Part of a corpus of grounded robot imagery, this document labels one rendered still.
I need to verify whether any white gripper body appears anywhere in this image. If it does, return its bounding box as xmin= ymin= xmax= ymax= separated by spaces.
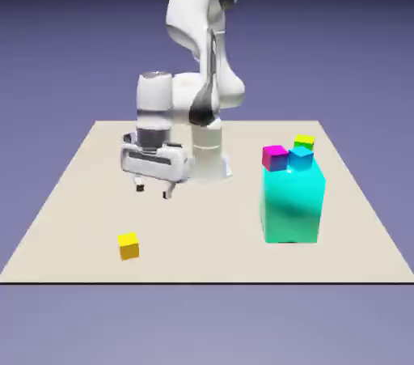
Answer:
xmin=120 ymin=141 xmax=189 ymax=184

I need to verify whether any small yellow cube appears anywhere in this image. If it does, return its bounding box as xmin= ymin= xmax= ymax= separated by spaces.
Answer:
xmin=116 ymin=231 xmax=141 ymax=261

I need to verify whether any small magenta cube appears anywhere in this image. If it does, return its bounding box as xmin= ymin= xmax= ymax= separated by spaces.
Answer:
xmin=261 ymin=144 xmax=289 ymax=172

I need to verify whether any small blue cube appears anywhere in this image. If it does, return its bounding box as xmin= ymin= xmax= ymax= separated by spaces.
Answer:
xmin=288 ymin=146 xmax=315 ymax=172

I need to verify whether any small lime green cube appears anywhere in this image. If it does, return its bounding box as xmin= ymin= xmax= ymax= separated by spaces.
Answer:
xmin=293 ymin=134 xmax=316 ymax=152

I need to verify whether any large cyan box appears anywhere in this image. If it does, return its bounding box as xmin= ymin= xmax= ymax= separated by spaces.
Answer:
xmin=260 ymin=157 xmax=327 ymax=244

